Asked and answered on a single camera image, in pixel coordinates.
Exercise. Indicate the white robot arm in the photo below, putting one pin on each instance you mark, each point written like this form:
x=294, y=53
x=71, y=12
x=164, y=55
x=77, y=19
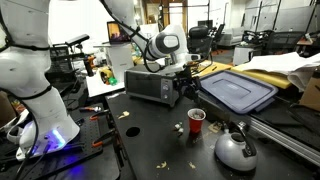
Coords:
x=25, y=58

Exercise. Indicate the black office chair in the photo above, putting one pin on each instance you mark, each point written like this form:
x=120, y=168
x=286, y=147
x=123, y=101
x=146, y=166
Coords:
x=199, y=41

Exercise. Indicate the open laptop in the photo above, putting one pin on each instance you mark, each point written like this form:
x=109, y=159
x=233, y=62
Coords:
x=116, y=34

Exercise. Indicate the wrapped candy green brown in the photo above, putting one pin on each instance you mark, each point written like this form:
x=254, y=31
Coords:
x=178, y=126
x=180, y=132

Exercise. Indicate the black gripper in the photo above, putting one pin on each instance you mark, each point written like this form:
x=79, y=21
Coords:
x=187, y=85

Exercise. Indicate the silver kettle black handle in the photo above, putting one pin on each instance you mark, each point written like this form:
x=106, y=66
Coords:
x=235, y=150

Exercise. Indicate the grey toaster oven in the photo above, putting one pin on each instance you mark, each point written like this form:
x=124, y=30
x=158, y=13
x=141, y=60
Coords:
x=139, y=82

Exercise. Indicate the orange handled clamp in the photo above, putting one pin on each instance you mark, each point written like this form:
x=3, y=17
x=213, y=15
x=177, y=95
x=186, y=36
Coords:
x=93, y=109
x=105, y=139

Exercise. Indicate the blue plastic bin lid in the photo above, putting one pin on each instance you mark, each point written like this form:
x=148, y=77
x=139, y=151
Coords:
x=239, y=92

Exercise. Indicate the red plastic cup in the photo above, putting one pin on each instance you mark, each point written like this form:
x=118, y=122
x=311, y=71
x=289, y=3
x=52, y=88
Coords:
x=196, y=117

